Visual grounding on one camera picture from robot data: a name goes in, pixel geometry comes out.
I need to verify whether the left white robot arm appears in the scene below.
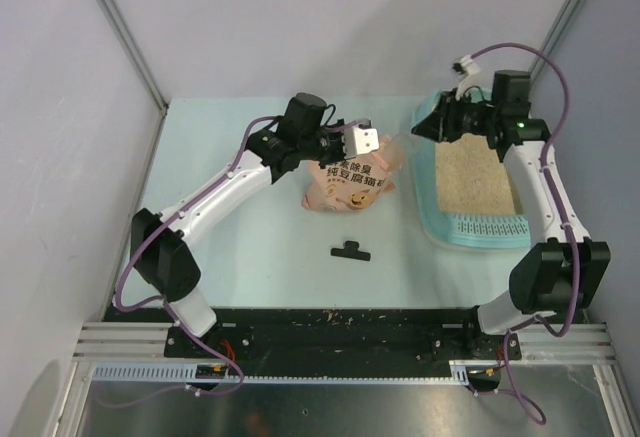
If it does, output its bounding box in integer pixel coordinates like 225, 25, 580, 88
125, 93, 346, 357

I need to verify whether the black bag clip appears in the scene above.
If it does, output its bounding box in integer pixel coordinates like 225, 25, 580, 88
330, 240, 371, 262

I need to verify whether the aluminium corner post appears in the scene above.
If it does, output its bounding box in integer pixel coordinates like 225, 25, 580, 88
72, 0, 169, 114
529, 0, 614, 76

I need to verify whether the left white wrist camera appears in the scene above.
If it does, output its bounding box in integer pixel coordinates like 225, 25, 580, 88
343, 119, 380, 159

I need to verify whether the left aluminium corner post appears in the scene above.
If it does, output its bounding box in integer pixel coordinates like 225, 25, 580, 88
72, 0, 169, 114

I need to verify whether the right aluminium corner post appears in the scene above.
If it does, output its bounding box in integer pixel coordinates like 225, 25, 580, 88
529, 0, 614, 76

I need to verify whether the orange cat litter bag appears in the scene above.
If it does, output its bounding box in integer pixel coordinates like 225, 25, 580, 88
302, 135, 402, 212

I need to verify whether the white slotted cable duct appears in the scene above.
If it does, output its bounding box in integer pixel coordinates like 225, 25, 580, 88
89, 361, 501, 384

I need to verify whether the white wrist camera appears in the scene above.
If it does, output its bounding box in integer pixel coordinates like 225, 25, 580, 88
451, 55, 481, 100
343, 119, 380, 159

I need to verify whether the aluminium frame rail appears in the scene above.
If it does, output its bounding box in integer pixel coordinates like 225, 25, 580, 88
72, 251, 640, 437

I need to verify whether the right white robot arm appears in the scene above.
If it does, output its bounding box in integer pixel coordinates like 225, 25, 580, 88
411, 70, 611, 358

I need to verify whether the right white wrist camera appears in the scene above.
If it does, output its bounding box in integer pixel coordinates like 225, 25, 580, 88
451, 55, 481, 100

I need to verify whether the tan cat litter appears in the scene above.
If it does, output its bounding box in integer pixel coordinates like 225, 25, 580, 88
435, 134, 523, 216

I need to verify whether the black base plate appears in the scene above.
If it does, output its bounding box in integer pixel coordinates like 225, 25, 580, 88
103, 307, 560, 363

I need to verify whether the clear plastic scoop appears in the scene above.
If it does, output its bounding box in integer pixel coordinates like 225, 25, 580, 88
384, 132, 421, 167

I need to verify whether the teal litter box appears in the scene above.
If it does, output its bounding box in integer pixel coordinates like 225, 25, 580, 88
410, 88, 534, 251

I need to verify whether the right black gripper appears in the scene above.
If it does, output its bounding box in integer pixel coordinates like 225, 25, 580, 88
411, 88, 499, 144

